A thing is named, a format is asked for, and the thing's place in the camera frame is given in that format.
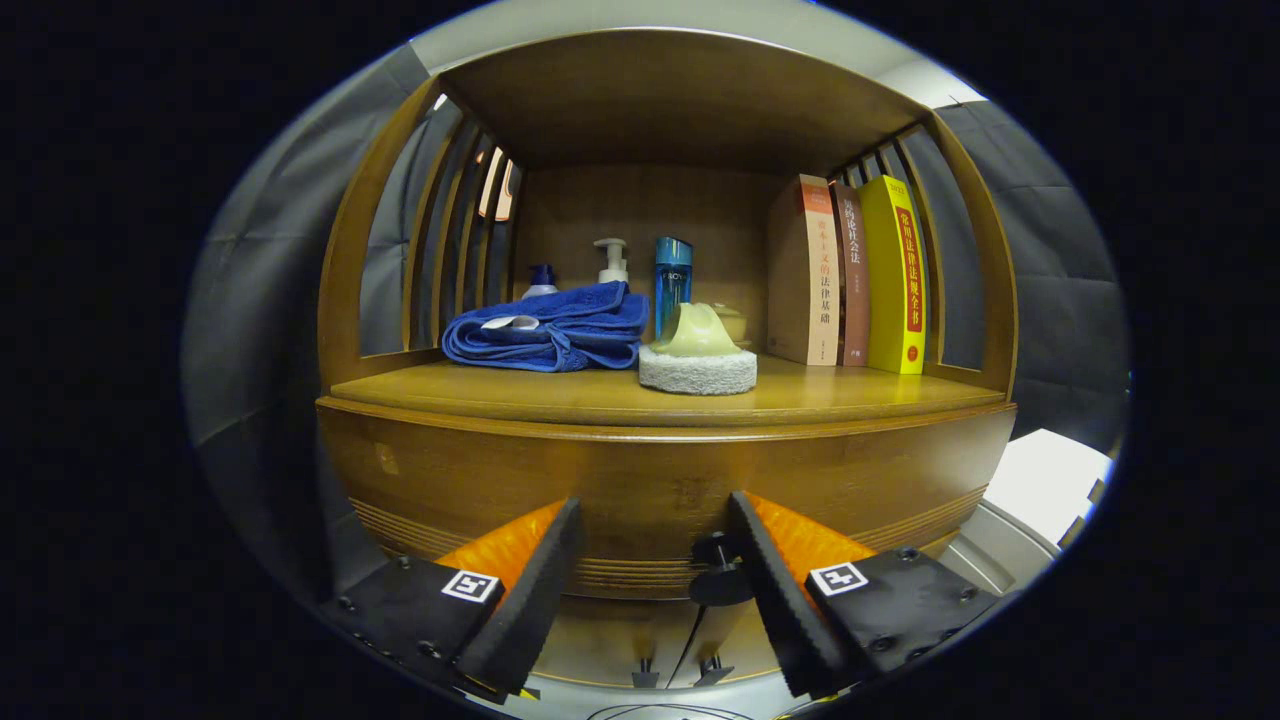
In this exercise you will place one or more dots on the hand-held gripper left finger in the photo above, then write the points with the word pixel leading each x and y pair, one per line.
pixel 530 610

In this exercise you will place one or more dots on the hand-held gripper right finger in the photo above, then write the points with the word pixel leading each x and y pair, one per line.
pixel 785 610

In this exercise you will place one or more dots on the black round drawer knob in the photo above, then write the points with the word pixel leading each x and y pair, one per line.
pixel 715 578

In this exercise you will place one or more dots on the wooden drawer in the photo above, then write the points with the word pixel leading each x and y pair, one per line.
pixel 650 480

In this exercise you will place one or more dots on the green scrubbing sponge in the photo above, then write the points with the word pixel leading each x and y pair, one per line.
pixel 695 370

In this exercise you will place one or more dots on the wooden cabinet door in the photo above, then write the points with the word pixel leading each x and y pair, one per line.
pixel 735 640
pixel 600 640

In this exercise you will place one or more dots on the wooden countertop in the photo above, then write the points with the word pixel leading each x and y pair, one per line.
pixel 560 390

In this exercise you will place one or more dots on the wooden cabinet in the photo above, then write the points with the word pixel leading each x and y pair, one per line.
pixel 680 100

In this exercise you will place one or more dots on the blue folded towel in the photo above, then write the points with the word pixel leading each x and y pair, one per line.
pixel 560 330

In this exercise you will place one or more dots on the beige lidded teacup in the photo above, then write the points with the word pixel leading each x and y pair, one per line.
pixel 735 322

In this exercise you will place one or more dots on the white table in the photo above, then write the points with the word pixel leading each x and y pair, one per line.
pixel 1050 480

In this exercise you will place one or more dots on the white lotion bottle blue cap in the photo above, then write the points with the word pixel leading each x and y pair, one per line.
pixel 541 285

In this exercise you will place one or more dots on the brown book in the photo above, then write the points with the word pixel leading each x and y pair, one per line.
pixel 855 290

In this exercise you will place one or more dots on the orange and white book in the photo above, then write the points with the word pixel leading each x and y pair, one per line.
pixel 800 280

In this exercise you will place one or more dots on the yellow book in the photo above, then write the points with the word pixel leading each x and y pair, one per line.
pixel 895 290

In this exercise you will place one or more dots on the blue glass bottle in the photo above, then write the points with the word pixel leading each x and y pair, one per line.
pixel 673 280

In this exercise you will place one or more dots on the white pump bottle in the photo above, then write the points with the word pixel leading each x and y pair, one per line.
pixel 613 268

